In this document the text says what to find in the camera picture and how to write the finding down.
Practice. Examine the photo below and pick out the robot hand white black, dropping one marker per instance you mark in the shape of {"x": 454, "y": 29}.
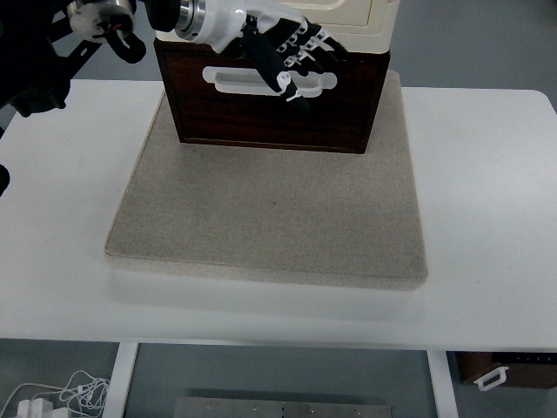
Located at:
{"x": 265, "y": 52}

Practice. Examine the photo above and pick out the beige grey mat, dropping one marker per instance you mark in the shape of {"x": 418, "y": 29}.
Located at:
{"x": 270, "y": 217}

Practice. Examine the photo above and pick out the white charger block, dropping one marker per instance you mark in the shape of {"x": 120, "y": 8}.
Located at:
{"x": 32, "y": 408}

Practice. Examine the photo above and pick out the brown wooden box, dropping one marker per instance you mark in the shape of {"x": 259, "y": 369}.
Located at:
{"x": 531, "y": 374}

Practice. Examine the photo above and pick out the white table leg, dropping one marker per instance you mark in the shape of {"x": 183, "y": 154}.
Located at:
{"x": 122, "y": 379}
{"x": 441, "y": 383}

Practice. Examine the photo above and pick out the dark brown cabinet base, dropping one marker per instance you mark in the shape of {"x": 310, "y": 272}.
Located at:
{"x": 162, "y": 52}

